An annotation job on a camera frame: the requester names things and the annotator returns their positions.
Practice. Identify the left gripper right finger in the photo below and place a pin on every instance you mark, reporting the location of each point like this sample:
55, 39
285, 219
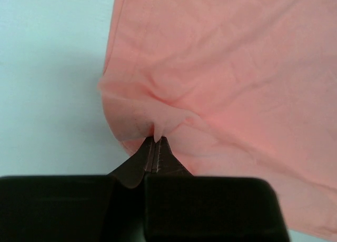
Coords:
182, 207

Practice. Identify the pink t-shirt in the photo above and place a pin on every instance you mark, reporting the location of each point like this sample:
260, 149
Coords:
239, 88

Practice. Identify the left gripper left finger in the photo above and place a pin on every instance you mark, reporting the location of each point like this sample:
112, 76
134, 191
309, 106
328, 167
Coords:
75, 207

